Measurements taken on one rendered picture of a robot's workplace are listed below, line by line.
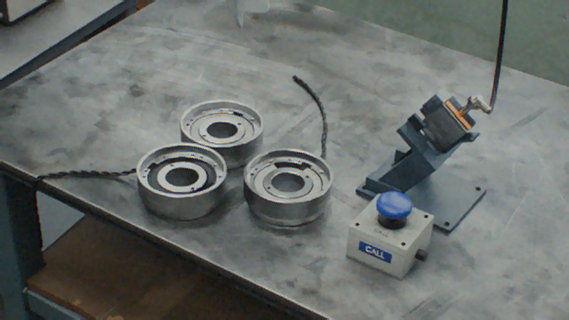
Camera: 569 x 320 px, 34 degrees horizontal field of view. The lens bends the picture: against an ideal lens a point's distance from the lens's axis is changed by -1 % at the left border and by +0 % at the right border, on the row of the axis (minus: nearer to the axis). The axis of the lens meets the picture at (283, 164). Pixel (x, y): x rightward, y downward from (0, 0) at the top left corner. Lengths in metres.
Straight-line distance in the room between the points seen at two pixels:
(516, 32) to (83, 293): 1.71
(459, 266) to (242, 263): 0.24
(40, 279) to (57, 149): 0.26
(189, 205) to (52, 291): 0.38
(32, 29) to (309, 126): 0.68
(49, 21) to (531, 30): 1.44
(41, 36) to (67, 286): 0.53
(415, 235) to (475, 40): 1.82
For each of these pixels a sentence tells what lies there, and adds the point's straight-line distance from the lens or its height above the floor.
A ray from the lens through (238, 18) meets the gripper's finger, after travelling 1.22.
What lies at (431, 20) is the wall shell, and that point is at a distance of 2.84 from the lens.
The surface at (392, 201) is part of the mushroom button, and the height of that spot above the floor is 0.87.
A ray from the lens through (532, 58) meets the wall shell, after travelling 2.76.
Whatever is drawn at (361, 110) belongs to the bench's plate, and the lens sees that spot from 1.29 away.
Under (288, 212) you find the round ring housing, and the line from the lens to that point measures 1.07.
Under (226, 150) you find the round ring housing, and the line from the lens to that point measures 1.14.
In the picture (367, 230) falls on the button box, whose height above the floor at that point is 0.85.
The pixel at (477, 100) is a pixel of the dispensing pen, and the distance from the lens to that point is 1.05.
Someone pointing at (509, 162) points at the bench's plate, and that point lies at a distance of 1.24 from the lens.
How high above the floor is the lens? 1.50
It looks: 37 degrees down
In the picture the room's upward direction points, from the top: 3 degrees clockwise
